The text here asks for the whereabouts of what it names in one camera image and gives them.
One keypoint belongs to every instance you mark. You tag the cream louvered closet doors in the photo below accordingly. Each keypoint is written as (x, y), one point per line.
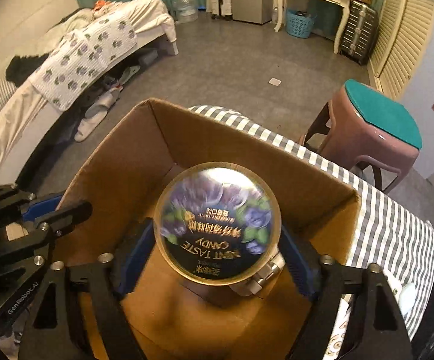
(401, 41)

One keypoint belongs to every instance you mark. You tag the silver metal object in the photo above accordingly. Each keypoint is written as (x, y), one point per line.
(262, 279)

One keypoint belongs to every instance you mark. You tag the pale green slipper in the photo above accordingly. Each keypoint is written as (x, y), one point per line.
(129, 74)

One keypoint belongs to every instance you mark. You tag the silver ribbed suitcase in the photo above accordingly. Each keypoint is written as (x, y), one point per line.
(359, 32)

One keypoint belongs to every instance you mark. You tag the teal seat cushion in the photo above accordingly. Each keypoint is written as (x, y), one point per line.
(386, 112)

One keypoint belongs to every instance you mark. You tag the white cartoon printed packet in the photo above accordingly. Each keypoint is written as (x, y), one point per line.
(337, 330)

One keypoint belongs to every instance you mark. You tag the small white floor square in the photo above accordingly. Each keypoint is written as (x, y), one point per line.
(275, 82)

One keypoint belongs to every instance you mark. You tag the orange cloth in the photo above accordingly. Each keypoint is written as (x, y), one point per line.
(99, 5)

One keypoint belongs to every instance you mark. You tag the pale green oval object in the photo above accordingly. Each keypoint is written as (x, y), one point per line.
(404, 296)

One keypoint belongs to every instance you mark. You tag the brown cardboard box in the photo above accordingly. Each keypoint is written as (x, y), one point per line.
(134, 165)

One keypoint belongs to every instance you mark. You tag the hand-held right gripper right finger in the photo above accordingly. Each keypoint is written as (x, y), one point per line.
(299, 270)

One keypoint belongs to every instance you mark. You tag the blue plastic basket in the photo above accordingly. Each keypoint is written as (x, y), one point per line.
(301, 25)

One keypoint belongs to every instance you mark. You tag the grey storage box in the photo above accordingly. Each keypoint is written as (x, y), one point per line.
(147, 58)

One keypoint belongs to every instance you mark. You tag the white slipper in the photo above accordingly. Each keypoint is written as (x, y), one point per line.
(99, 108)
(89, 131)

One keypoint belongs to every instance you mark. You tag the clear plastic water jug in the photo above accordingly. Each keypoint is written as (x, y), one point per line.
(185, 7)

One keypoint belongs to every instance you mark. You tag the grey white checkered tablecloth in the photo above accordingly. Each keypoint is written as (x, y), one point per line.
(389, 225)

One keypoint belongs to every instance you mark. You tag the pink plastic stool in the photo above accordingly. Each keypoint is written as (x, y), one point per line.
(352, 138)

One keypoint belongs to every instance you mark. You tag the round blueberry print candy tin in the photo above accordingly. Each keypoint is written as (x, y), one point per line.
(217, 222)

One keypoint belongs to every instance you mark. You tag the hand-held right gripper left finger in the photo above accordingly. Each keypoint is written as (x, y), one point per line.
(134, 260)

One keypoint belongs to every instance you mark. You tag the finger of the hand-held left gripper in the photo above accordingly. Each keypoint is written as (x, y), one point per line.
(42, 207)
(70, 213)

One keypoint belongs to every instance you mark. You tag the white floral print blanket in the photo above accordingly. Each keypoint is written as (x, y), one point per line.
(85, 56)

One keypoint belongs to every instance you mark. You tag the black cloth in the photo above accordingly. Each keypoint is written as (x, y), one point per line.
(25, 68)

